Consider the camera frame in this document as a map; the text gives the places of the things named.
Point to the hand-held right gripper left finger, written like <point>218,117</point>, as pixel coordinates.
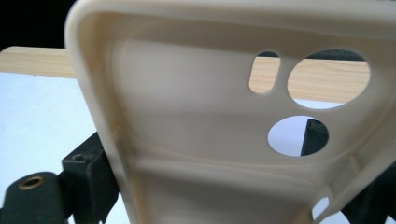
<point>90,180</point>

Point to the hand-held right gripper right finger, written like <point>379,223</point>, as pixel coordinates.
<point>373,202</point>

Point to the cream phone case painted print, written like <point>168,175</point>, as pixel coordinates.
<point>193,124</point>

